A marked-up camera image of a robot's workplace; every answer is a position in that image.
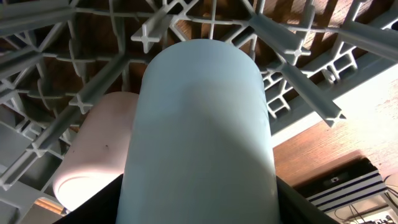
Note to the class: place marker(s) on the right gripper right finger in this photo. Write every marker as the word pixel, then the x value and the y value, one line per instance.
pixel 295 209

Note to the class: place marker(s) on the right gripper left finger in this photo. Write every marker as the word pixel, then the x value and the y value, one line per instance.
pixel 102 208

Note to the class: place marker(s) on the pink cup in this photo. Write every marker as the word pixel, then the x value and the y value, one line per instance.
pixel 98 153

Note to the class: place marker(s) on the blue cup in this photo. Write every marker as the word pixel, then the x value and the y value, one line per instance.
pixel 200 150

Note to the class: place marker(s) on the grey dishwasher rack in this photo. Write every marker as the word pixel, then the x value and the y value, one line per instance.
pixel 329 70

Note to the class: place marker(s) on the black aluminium rail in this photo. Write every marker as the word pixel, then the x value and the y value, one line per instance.
pixel 355 181

